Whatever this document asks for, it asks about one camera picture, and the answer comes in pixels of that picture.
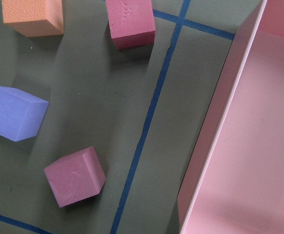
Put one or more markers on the purple foam block right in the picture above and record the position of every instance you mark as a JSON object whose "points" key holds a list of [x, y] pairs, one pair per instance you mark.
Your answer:
{"points": [[21, 114]]}

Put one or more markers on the pink plastic tray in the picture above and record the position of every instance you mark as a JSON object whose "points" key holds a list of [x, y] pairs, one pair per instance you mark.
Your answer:
{"points": [[234, 182]]}

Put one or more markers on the red foam block near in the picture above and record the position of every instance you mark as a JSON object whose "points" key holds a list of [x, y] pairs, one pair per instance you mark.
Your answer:
{"points": [[75, 177]]}

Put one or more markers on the orange foam block right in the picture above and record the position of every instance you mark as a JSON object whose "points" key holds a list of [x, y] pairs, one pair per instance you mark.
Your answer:
{"points": [[34, 18]]}

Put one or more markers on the red foam block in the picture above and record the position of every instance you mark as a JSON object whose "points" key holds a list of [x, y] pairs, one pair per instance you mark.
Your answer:
{"points": [[75, 177], [131, 23]]}

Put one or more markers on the red foam block far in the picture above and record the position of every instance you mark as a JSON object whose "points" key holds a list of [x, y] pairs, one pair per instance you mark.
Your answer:
{"points": [[131, 23]]}

